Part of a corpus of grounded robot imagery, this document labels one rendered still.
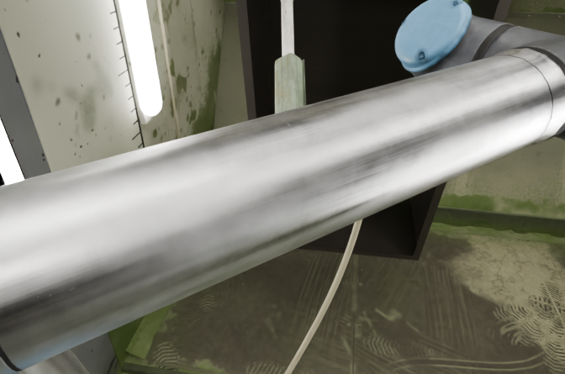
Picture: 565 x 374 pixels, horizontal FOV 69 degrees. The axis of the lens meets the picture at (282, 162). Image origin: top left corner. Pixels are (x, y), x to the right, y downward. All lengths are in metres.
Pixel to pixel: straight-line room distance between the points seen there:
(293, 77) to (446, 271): 1.67
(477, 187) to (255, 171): 2.33
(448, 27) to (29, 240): 0.43
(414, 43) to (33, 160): 1.00
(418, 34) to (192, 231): 0.38
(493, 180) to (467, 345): 0.95
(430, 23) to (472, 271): 1.90
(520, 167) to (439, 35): 2.12
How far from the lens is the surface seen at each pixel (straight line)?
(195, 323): 1.96
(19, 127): 1.20
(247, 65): 1.10
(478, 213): 2.52
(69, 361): 0.49
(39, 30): 1.25
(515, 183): 2.58
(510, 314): 2.20
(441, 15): 0.51
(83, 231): 0.20
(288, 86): 0.76
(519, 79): 0.37
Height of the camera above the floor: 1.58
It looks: 32 degrees down
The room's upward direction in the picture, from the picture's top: straight up
